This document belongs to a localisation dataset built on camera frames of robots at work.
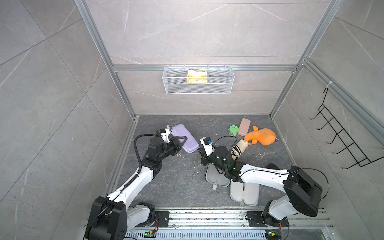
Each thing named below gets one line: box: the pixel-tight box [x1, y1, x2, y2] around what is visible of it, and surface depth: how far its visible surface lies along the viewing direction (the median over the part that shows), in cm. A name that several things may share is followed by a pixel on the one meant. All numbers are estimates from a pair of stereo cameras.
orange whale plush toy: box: [244, 126, 276, 146], surface depth 102 cm
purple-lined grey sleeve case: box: [171, 123, 200, 154], surface depth 79 cm
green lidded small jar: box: [229, 125, 239, 137], surface depth 108 cm
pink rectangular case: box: [237, 118, 251, 137], surface depth 110 cm
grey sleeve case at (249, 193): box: [230, 180, 260, 206], surface depth 82 cm
